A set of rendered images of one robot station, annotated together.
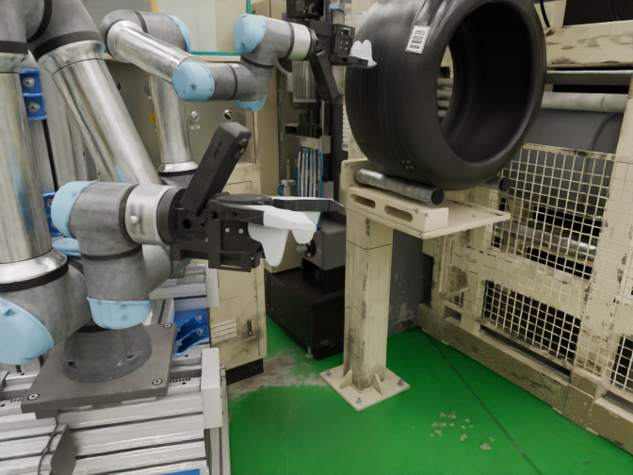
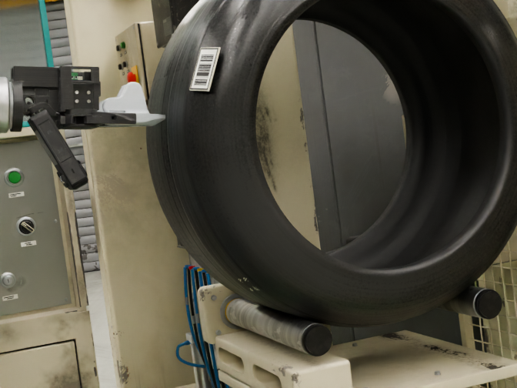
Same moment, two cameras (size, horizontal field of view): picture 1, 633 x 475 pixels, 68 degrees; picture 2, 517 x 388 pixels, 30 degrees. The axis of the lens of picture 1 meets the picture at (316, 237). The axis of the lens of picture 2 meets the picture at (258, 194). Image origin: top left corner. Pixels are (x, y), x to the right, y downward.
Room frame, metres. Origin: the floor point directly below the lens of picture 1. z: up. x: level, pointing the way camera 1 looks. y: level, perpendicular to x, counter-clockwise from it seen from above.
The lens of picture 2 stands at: (-0.08, -0.55, 1.18)
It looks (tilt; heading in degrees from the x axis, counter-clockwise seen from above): 3 degrees down; 12
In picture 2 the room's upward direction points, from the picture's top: 7 degrees counter-clockwise
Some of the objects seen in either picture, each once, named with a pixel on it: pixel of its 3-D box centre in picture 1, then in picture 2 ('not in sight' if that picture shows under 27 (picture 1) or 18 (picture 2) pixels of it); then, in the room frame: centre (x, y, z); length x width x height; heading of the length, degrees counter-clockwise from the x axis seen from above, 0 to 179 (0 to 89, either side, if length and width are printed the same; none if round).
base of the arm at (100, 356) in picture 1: (105, 333); not in sight; (0.74, 0.38, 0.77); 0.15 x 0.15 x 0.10
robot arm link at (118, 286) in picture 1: (124, 278); not in sight; (0.59, 0.26, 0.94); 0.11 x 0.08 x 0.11; 166
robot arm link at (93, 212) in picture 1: (105, 214); not in sight; (0.58, 0.27, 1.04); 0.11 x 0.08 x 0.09; 76
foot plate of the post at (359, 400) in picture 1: (364, 377); not in sight; (1.65, -0.20, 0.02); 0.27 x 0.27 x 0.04; 32
